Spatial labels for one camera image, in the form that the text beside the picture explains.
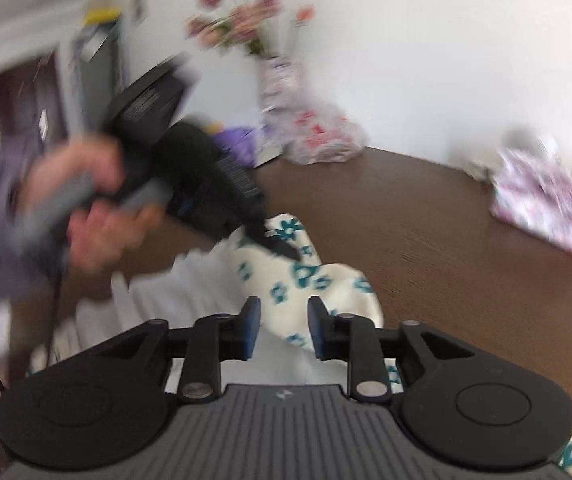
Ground cream cloth with teal flowers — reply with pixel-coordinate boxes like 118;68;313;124
46;214;572;480

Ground pink floral ruffled cloth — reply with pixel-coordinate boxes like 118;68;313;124
488;147;572;263

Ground purple tissue pack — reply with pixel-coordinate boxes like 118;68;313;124
213;127;261;168

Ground wrapped flower vase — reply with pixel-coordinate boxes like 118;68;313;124
258;57;311;116

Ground dark wooden door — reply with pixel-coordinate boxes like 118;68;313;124
0;52;74;161

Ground white round device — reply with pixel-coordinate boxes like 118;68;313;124
500;127;561;157

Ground flat yellow packet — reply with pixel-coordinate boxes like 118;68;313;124
85;6;119;25

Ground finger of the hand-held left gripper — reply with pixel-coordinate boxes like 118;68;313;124
236;215;303;262

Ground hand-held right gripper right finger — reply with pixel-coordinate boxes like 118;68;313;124
307;296;472;403

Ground dark appliance with grille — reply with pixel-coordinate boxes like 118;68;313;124
73;20;132;136

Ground clear plastic bag red print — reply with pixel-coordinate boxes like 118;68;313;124
266;102;369;165

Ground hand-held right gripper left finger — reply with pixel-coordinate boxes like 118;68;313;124
98;296;263;403

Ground pink artificial flowers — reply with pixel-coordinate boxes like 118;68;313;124
186;0;317;58

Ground person's left hand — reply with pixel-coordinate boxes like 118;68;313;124
28;137;167;273

